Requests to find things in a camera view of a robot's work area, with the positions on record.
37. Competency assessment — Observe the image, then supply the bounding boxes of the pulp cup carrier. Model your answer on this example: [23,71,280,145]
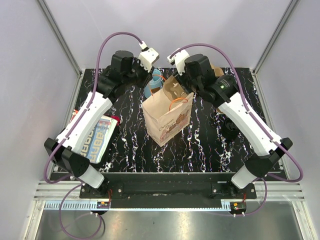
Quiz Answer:
[210,63,224,80]
[162,75,188,101]

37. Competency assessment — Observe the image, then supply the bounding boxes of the black marble pattern mat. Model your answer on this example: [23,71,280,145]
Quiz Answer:
[57,67,283,173]

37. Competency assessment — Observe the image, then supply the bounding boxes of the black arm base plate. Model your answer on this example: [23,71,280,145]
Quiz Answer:
[79,172,257,200]

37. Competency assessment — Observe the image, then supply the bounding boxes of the blue cylindrical stirrer holder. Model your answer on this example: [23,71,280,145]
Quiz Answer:
[144,68,164,98]

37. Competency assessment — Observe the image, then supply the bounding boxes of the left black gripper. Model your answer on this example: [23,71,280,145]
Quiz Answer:
[123,57,155,90]

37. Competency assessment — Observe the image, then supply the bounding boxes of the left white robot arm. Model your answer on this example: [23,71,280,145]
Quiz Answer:
[44,48,159,198]

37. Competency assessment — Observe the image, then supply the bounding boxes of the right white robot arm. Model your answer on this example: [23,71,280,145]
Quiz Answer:
[173,50,293,199]

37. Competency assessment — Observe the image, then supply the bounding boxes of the printed kraft paper bag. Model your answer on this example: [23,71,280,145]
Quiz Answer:
[141,88,194,147]

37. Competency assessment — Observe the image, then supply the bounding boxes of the stacked black cup lids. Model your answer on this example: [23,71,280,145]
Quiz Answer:
[221,118,240,141]

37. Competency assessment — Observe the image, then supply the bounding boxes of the red fabric item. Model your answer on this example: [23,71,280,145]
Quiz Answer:
[110,115,121,126]

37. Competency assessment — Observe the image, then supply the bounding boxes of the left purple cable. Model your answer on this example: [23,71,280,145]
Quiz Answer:
[43,31,148,240]

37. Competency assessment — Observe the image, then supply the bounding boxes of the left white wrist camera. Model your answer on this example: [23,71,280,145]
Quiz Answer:
[138,41,160,73]

